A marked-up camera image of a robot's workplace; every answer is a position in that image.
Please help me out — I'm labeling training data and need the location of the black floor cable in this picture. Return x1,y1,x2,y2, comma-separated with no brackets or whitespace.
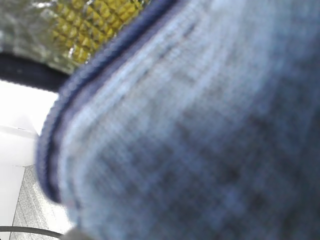
0,225,65,238

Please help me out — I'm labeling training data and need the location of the navy blue lunch bag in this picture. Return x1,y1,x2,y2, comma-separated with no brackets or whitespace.
0,0,320,240

